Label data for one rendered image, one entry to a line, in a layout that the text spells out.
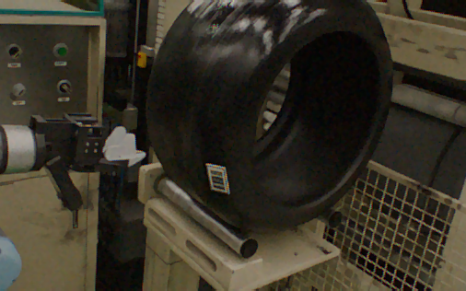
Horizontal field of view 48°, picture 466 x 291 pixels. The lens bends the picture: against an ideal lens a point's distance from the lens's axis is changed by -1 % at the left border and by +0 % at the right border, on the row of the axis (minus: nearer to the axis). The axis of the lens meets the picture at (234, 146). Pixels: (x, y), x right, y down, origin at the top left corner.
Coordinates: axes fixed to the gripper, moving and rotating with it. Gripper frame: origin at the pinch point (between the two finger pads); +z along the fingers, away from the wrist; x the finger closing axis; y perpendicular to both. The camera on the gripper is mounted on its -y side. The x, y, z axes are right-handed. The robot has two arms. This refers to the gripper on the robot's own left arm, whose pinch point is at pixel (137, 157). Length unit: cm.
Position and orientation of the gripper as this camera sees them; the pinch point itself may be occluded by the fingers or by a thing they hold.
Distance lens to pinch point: 96.7
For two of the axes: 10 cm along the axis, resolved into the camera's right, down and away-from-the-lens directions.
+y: 2.2, -9.4, -2.7
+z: 7.5, -0.1, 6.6
